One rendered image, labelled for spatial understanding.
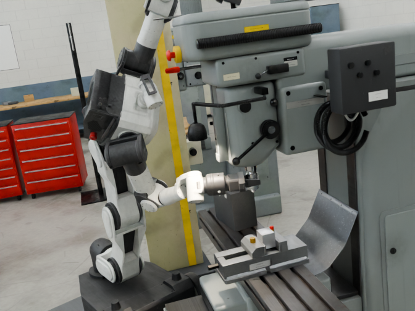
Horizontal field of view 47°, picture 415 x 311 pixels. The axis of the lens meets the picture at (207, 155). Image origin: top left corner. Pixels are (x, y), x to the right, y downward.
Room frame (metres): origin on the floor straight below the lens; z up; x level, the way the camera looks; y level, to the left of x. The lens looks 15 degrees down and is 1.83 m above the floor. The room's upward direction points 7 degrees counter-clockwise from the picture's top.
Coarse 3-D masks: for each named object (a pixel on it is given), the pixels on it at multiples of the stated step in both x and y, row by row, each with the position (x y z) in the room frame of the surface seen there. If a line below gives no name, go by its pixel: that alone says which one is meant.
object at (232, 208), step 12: (228, 192) 2.07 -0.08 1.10; (240, 192) 2.05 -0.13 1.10; (252, 192) 2.07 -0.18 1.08; (216, 204) 2.21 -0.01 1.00; (228, 204) 2.07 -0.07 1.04; (240, 204) 2.05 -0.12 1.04; (252, 204) 2.07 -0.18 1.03; (216, 216) 2.23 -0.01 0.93; (228, 216) 2.08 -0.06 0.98; (240, 216) 2.05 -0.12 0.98; (252, 216) 2.07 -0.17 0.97; (240, 228) 2.04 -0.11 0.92
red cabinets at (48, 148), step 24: (24, 120) 6.10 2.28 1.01; (48, 120) 5.91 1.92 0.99; (72, 120) 6.11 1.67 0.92; (0, 144) 5.86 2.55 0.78; (24, 144) 5.87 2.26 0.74; (48, 144) 5.90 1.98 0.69; (72, 144) 5.93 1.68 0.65; (0, 168) 5.85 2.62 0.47; (24, 168) 5.87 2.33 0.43; (48, 168) 5.89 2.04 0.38; (72, 168) 5.92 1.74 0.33; (0, 192) 5.83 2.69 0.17
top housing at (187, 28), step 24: (192, 24) 1.63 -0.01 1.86; (216, 24) 1.64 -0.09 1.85; (240, 24) 1.66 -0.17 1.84; (264, 24) 1.68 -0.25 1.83; (288, 24) 1.70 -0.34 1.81; (192, 48) 1.64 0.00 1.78; (216, 48) 1.64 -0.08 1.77; (240, 48) 1.66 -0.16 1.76; (264, 48) 1.68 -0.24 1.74; (288, 48) 1.71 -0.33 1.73
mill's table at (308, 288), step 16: (208, 224) 2.17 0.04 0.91; (224, 224) 2.14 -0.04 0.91; (224, 240) 1.96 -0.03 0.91; (240, 240) 1.94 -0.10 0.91; (288, 272) 1.61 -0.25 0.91; (304, 272) 1.60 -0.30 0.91; (256, 288) 1.53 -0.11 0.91; (272, 288) 1.52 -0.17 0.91; (288, 288) 1.54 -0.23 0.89; (304, 288) 1.49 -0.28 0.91; (320, 288) 1.47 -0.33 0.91; (256, 304) 1.53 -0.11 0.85; (272, 304) 1.41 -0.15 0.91; (288, 304) 1.40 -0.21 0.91; (304, 304) 1.43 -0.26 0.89; (320, 304) 1.38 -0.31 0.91; (336, 304) 1.37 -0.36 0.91
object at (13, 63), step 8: (0, 32) 10.09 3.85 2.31; (8, 32) 10.13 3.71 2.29; (0, 40) 10.08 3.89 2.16; (8, 40) 10.12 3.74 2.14; (0, 48) 10.08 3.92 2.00; (8, 48) 10.11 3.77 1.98; (0, 56) 10.07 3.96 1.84; (8, 56) 10.10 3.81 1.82; (16, 56) 10.14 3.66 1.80; (0, 64) 10.06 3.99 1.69; (8, 64) 10.10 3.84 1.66; (16, 64) 10.13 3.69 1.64
